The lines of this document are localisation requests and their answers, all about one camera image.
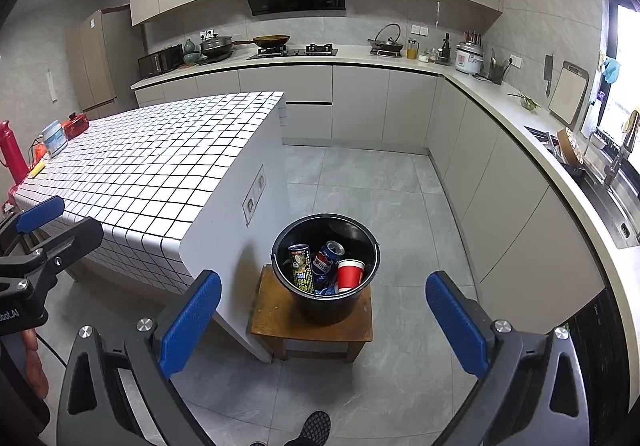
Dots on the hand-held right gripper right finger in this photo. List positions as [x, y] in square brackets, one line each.
[457, 321]

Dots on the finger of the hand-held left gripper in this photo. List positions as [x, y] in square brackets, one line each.
[40, 216]
[75, 238]

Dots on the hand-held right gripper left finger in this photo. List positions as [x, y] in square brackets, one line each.
[192, 321]

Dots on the red paper cup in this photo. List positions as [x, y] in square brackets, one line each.
[347, 278]

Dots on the green and black can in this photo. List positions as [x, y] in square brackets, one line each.
[301, 271]

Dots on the black plastic bucket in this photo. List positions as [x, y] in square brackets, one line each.
[325, 311]

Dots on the blue soda can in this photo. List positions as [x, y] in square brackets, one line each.
[325, 261]

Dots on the person's left hand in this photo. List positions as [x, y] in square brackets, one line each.
[34, 361]

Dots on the small yellow item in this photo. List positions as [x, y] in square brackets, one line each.
[37, 171]

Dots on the red thermos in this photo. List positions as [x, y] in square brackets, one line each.
[12, 155]

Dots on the white and blue container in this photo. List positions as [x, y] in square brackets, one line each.
[54, 139]

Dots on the brown wooden stool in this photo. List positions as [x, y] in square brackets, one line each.
[270, 316]

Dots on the small red appliance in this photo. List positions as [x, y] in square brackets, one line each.
[75, 125]

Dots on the white tiled kitchen island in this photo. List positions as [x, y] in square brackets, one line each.
[150, 175]

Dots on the island socket panel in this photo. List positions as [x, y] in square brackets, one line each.
[255, 196]

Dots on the black built-in appliance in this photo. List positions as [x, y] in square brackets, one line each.
[600, 341]

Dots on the beige refrigerator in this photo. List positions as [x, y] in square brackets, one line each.
[97, 65]

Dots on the person's black shoe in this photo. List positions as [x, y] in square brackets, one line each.
[314, 428]

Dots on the steel sink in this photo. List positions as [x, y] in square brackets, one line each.
[605, 206]

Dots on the black microwave oven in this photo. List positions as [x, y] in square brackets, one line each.
[160, 61]

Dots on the dish drainer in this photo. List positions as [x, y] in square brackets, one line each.
[542, 136]

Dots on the green ceramic vase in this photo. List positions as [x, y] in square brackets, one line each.
[190, 53]

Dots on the steel faucet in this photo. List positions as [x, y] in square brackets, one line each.
[617, 160]

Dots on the bowl of vegetables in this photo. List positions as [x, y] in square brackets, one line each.
[527, 101]

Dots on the grey pot with lid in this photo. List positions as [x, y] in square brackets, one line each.
[216, 46]

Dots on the grey kitchen counter cabinets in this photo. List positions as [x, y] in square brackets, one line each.
[360, 100]

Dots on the beige cutting board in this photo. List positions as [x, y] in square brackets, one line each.
[567, 95]

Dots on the black utensil holder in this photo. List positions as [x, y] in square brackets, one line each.
[496, 73]

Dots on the white rice cooker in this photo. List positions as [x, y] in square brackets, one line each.
[468, 59]

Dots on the hanging cleaver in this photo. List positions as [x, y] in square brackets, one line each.
[549, 70]

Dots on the dark glass bottle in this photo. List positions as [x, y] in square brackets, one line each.
[446, 49]

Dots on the yellow oil bottle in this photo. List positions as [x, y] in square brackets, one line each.
[411, 51]

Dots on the black wok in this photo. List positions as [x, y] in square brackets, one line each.
[272, 40]

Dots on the pan with glass lid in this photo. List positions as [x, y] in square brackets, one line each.
[386, 46]

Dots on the kitchen knives set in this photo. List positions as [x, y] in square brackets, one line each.
[472, 36]

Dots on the black gas stove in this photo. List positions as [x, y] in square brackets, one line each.
[295, 52]

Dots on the blue rubber glove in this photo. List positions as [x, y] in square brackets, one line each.
[610, 68]

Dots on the window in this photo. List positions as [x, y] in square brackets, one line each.
[627, 40]

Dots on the white wall paper sheet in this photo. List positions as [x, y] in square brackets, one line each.
[51, 85]

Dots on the white wall outlet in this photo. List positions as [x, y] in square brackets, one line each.
[207, 34]
[420, 30]
[515, 60]

